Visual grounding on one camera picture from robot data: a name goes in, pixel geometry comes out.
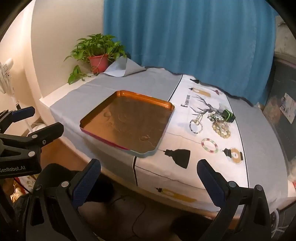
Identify gold dark bead bracelet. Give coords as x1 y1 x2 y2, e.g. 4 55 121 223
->
189 118 204 135

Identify small pearl bracelet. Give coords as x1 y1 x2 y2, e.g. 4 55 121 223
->
206 111 223 123

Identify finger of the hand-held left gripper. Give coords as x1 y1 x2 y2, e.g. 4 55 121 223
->
0 122 64 163
0 106 36 133

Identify grey white printed tablecloth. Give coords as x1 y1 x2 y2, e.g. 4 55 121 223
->
50 57 289 212

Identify green plant in red pot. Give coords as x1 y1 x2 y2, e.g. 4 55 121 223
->
64 34 127 85

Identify white standing fan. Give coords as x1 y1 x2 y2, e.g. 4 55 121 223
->
0 58 50 137

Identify pearl hair clip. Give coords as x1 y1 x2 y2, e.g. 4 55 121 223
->
193 109 208 122

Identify black green watch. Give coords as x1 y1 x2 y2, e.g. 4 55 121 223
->
221 109 236 123

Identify pink white bead bracelet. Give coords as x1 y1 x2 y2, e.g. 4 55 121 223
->
201 138 219 154

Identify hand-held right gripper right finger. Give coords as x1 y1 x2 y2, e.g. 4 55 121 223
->
196 159 271 241

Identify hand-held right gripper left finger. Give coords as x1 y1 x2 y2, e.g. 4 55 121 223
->
21 159 101 241

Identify orange metal tray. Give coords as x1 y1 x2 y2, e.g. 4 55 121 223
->
80 90 175 158

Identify blue curtain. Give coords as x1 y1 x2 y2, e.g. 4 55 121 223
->
103 0 278 106

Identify clear plastic storage box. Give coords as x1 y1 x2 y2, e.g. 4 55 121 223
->
261 52 296 163

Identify person's black trousers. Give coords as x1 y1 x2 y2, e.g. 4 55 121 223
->
14 162 220 241

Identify thin black floor cable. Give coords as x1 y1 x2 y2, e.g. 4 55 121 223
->
109 196 147 237

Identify large yellow bead bracelet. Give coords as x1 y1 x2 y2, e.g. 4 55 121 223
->
211 122 232 139

